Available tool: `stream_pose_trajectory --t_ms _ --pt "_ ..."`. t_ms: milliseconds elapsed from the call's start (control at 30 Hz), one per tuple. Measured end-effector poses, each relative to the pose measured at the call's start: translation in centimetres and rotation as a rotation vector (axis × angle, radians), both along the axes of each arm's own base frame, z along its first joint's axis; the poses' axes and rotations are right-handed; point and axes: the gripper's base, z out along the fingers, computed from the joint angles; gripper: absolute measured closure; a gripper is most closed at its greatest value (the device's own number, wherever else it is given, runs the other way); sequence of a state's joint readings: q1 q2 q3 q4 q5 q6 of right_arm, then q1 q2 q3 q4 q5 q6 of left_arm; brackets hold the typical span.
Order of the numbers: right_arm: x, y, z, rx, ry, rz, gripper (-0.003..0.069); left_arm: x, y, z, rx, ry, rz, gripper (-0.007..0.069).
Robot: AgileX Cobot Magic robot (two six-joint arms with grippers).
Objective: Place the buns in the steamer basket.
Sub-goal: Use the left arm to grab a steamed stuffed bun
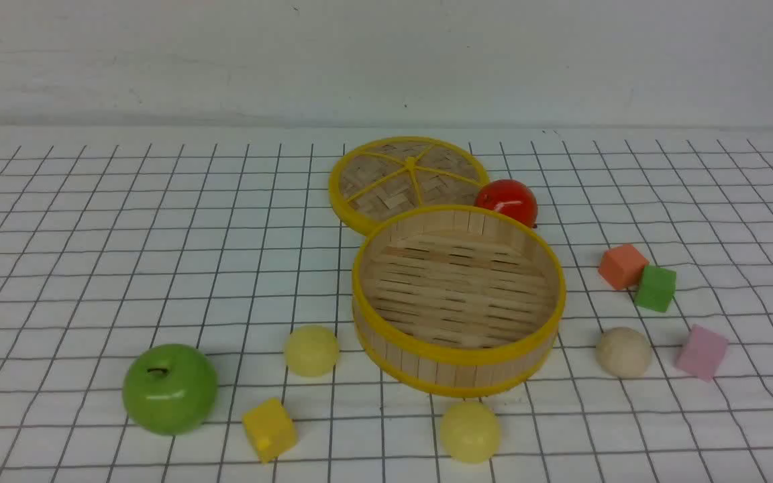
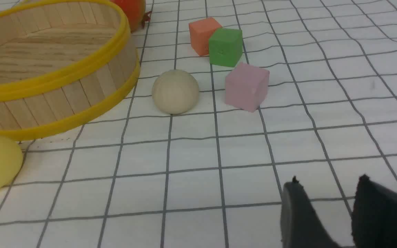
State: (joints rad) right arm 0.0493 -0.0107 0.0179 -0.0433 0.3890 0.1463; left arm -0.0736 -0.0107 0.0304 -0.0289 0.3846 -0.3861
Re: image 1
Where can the yellow bun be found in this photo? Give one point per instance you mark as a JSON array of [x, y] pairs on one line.
[[311, 351], [470, 432]]

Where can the yellow bun front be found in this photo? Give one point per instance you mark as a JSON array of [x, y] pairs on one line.
[[470, 432]]

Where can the beige bun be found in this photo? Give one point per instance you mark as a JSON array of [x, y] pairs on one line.
[[623, 352]]

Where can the woven bamboo steamer lid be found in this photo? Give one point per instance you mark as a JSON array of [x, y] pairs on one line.
[[384, 178]]

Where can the bamboo steamer tray yellow rim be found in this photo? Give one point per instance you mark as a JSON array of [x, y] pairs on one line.
[[456, 300]]

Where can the red tomato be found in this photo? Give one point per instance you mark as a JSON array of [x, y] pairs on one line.
[[511, 198]]

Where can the yellow cube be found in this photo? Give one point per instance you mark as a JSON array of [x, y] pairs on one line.
[[270, 430]]

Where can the orange cube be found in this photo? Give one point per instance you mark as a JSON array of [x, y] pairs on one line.
[[622, 266]]

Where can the green apple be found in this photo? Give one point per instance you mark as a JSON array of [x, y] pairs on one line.
[[170, 390]]

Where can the green cube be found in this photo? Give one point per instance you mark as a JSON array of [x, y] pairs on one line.
[[656, 288]]

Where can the white grid tablecloth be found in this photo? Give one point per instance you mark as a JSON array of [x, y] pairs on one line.
[[113, 242]]

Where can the pink cube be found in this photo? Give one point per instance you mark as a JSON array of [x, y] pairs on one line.
[[702, 353]]

